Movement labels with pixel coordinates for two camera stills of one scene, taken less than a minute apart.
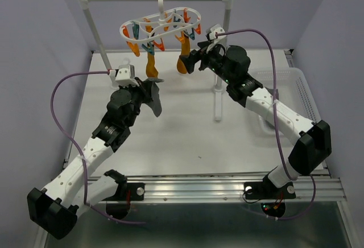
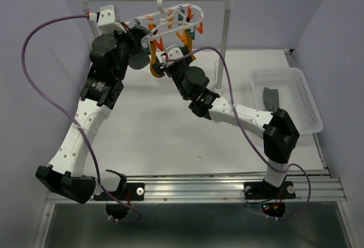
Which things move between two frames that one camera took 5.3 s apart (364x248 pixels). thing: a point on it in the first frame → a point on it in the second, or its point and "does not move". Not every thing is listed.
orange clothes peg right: (160, 45) does not move
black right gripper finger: (190, 58) → (158, 70)
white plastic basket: (293, 91) does not move
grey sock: (155, 103) → (138, 58)
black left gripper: (145, 86) → (126, 36)
